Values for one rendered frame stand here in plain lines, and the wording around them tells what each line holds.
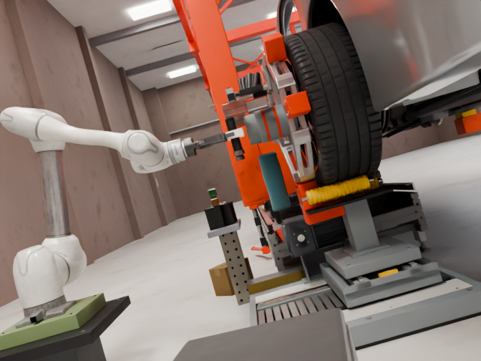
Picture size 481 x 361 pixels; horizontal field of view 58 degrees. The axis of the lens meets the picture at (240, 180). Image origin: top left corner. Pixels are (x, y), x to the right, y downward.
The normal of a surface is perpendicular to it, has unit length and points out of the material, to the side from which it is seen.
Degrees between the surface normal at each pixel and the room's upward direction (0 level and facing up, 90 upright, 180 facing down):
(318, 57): 64
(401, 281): 90
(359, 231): 90
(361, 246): 90
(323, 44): 54
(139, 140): 86
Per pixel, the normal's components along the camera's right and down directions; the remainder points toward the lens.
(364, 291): -0.01, -0.01
